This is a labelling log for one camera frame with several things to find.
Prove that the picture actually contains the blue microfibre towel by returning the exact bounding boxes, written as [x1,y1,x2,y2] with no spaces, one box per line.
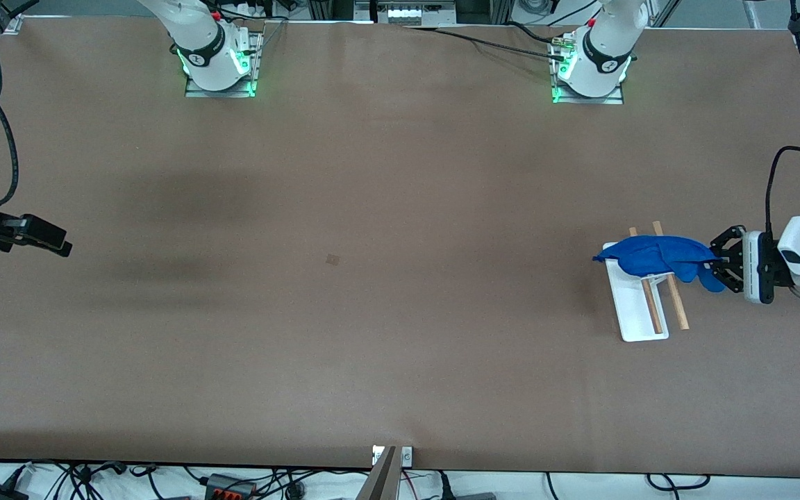
[593,235,727,292]

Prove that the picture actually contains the white rack with wooden bars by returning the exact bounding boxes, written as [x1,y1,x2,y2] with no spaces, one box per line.
[603,221,690,342]

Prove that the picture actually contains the black power strip red switches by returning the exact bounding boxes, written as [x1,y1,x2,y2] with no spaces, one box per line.
[206,474,256,500]

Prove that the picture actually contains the white power strip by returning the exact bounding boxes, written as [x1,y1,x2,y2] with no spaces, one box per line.
[386,4,444,28]

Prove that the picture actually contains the looped black floor cable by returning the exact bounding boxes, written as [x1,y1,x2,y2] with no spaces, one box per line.
[646,474,710,491]

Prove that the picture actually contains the thick black table cable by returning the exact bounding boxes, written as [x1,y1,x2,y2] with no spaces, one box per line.
[508,21,562,45]

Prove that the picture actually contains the thin black table cable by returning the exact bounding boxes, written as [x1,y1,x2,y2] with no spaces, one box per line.
[406,26,566,59]

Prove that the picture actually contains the small metal bracket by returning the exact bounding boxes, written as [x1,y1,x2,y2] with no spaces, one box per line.
[372,446,413,466]

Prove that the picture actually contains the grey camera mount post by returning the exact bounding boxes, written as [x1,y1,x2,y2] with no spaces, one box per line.
[357,447,398,500]

